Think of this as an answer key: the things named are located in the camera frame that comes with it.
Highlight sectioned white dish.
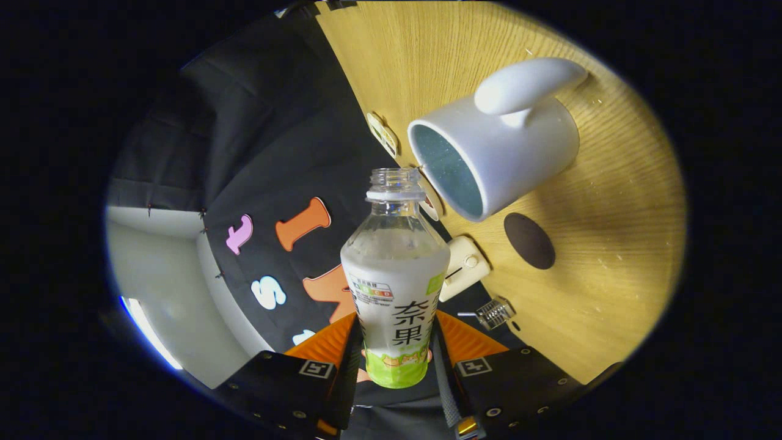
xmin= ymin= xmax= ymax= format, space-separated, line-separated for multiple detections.
xmin=367 ymin=112 xmax=400 ymax=158

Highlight white toaster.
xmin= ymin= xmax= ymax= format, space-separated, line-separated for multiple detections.
xmin=439 ymin=236 xmax=491 ymax=303

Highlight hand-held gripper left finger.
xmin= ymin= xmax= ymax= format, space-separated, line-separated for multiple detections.
xmin=220 ymin=312 xmax=366 ymax=440

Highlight white bowl with brown food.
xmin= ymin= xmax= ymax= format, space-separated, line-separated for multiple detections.
xmin=418 ymin=165 xmax=447 ymax=222

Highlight large ceiling light panel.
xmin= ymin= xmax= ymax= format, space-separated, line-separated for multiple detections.
xmin=119 ymin=296 xmax=184 ymax=370

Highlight clear juice bottle green label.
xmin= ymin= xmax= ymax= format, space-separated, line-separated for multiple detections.
xmin=340 ymin=167 xmax=451 ymax=389

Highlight dark brown round coaster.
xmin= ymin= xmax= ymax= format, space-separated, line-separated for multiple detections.
xmin=503 ymin=212 xmax=557 ymax=270

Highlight wire mesh holder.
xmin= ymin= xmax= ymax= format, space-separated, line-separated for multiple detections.
xmin=475 ymin=297 xmax=516 ymax=331

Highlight white cup blue inside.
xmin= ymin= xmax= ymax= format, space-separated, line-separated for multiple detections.
xmin=407 ymin=57 xmax=589 ymax=223

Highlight wooden table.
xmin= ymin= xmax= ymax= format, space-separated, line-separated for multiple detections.
xmin=315 ymin=0 xmax=688 ymax=386

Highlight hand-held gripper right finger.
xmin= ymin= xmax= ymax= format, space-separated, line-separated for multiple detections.
xmin=431 ymin=310 xmax=587 ymax=440

